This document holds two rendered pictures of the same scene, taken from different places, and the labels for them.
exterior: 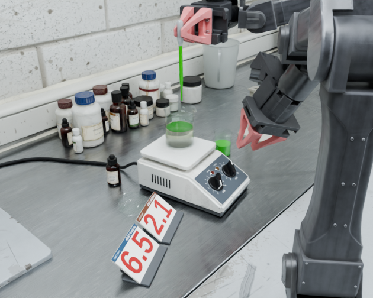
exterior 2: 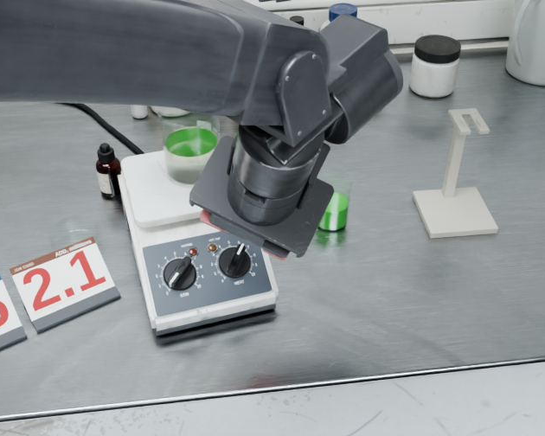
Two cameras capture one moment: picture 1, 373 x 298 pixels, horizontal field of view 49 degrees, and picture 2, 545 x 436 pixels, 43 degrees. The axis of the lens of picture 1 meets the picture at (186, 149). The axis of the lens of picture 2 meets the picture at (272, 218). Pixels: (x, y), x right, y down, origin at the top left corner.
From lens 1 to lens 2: 0.57 m
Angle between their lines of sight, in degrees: 35
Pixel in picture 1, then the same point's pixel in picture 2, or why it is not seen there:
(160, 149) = (151, 169)
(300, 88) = (245, 169)
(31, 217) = not seen: outside the picture
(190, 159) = (161, 211)
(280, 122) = (247, 220)
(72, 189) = (54, 174)
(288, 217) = (254, 409)
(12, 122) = not seen: hidden behind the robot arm
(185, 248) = (47, 353)
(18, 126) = not seen: hidden behind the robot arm
